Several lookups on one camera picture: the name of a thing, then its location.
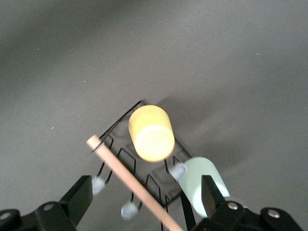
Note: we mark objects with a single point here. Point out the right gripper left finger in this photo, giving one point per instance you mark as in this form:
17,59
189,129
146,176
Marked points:
67,211

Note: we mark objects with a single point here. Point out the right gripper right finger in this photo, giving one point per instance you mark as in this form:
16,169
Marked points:
223,216

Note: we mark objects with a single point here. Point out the pale green plastic cup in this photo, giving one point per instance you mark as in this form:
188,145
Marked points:
192,183

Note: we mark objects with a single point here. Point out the yellow plastic cup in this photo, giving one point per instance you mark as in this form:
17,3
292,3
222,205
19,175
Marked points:
151,137

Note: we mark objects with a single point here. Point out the dark gray table mat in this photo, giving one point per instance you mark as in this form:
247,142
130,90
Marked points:
154,48

